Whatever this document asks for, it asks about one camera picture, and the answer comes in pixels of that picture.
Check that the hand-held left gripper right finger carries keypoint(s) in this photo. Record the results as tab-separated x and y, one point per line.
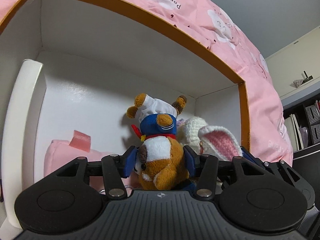
188	160

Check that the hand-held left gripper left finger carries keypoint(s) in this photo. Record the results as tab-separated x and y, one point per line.
128	162

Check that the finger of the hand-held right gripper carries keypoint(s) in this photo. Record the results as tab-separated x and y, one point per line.
247	154

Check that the brown plush bear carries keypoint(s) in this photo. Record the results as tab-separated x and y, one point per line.
162	150

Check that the white crochet bunny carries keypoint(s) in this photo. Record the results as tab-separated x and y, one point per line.
192	131

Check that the pale pink fabric pouch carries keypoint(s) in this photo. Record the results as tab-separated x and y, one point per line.
62	155

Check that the orange cardboard box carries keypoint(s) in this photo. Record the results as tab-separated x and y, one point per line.
100	75

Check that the long white box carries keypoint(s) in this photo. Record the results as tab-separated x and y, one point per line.
22	117

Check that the dark shelf unit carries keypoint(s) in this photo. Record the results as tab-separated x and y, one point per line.
295	107

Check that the checked storage box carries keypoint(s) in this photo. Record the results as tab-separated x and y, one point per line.
312	122

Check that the small ornament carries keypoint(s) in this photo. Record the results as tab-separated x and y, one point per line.
300	82

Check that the beige cabinet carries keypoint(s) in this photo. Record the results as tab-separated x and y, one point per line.
287	67

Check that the pink printed blanket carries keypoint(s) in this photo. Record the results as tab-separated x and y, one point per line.
225	30

